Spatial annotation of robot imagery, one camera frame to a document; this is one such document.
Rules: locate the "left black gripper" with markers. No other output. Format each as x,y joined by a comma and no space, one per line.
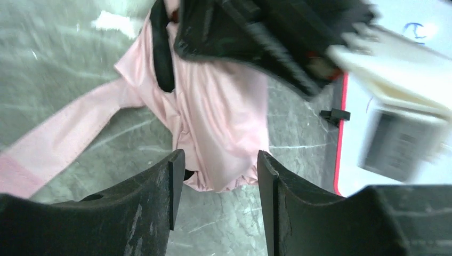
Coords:
287,40

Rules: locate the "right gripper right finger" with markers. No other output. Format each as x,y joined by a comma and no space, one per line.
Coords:
301,218

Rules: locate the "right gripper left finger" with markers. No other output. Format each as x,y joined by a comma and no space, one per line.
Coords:
133,217

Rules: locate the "pink folding umbrella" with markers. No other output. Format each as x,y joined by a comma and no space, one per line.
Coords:
216,112

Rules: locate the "red-framed whiteboard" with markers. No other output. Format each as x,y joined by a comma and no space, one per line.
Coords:
428,23

